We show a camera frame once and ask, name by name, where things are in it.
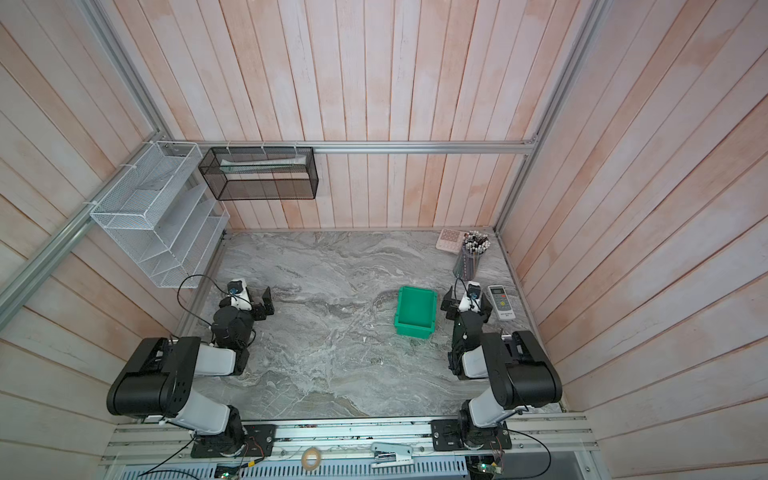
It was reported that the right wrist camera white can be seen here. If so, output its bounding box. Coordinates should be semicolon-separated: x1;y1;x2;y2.
458;281;482;313

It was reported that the mesh pen holder cup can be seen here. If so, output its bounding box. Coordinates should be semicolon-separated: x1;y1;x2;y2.
453;231;490;281

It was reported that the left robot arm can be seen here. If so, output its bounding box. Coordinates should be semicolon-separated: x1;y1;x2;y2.
106;279;276;459

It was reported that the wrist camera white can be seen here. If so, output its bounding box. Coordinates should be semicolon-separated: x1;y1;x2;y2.
227;278;252;311
458;281;482;313

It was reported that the black wire mesh basket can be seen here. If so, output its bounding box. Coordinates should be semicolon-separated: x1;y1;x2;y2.
198;146;319;201

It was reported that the white wire mesh shelf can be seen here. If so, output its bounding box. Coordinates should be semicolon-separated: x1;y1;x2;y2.
91;142;229;289

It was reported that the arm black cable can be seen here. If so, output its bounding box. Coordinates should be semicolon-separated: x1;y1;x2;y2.
176;274;241;328
503;427;553;480

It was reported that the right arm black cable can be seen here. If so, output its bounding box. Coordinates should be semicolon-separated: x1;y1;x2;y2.
503;427;553;480

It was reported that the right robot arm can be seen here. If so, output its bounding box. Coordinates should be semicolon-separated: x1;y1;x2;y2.
430;282;562;452

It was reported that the tape roll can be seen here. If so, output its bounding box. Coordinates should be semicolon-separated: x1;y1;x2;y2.
301;447;322;472

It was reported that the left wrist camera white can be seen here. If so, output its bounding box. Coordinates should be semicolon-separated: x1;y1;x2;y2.
227;278;252;311

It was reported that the white remote control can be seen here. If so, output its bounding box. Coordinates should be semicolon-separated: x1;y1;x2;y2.
488;285;516;321

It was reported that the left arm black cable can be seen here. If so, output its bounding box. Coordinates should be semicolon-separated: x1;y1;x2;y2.
176;274;241;328

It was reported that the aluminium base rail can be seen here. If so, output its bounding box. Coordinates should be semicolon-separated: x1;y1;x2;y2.
99;413;610;479

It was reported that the green plastic bin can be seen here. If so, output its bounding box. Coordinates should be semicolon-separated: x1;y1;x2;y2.
394;286;438;339

